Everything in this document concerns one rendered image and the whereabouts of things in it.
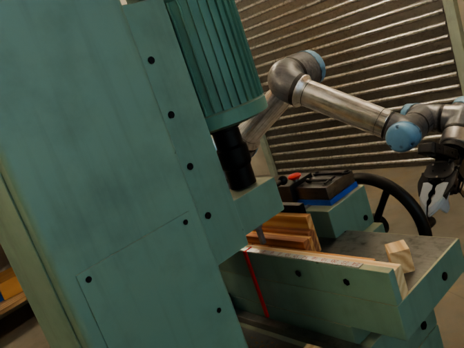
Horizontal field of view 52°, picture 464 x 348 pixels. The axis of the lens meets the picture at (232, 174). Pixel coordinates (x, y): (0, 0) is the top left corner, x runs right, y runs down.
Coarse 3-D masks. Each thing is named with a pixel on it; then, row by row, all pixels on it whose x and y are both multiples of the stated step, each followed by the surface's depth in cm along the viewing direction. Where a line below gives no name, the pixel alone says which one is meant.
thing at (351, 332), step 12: (240, 300) 99; (252, 312) 97; (276, 312) 91; (288, 312) 88; (300, 324) 87; (312, 324) 84; (324, 324) 82; (336, 324) 79; (336, 336) 81; (348, 336) 79; (360, 336) 79
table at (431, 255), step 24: (336, 240) 95; (360, 240) 91; (384, 240) 88; (408, 240) 85; (432, 240) 83; (456, 240) 80; (432, 264) 75; (456, 264) 80; (240, 288) 97; (264, 288) 90; (288, 288) 85; (408, 288) 72; (432, 288) 74; (312, 312) 83; (336, 312) 78; (360, 312) 74; (384, 312) 70; (408, 312) 70; (408, 336) 70
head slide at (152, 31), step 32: (160, 0) 71; (160, 32) 71; (160, 64) 71; (160, 96) 71; (192, 96) 74; (192, 128) 74; (192, 160) 74; (192, 192) 74; (224, 192) 78; (224, 224) 78; (224, 256) 78
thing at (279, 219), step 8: (280, 216) 96; (288, 216) 94; (296, 216) 92; (304, 216) 91; (264, 224) 101; (272, 224) 99; (280, 224) 97; (288, 224) 95; (296, 224) 93; (304, 224) 92; (312, 224) 92; (320, 248) 93
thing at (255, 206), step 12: (264, 180) 89; (240, 192) 87; (252, 192) 87; (264, 192) 89; (276, 192) 90; (240, 204) 85; (252, 204) 86; (264, 204) 88; (276, 204) 90; (240, 216) 85; (252, 216) 86; (264, 216) 88; (252, 228) 86
